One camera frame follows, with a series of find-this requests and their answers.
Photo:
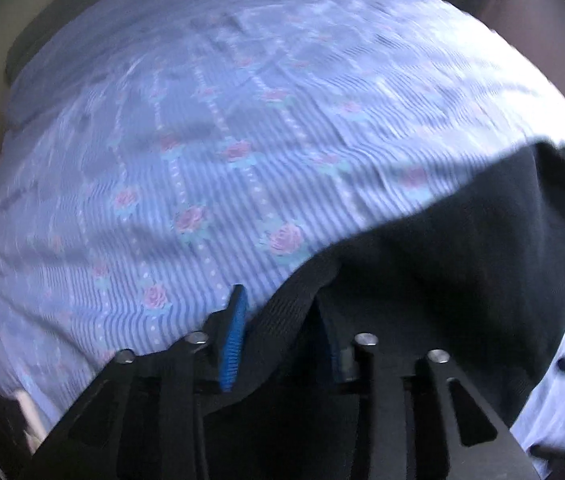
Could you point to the folded black garment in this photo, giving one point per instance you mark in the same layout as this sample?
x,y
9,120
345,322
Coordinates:
x,y
14,451

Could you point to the blue floral bed sheet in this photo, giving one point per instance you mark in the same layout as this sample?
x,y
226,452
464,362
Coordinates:
x,y
160,152

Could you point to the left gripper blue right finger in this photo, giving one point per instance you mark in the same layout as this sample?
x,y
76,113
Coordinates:
x,y
339,337

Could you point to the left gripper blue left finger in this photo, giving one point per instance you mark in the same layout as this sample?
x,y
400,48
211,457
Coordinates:
x,y
230,336

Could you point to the black sweatpants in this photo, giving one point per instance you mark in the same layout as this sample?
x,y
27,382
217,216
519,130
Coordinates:
x,y
456,311

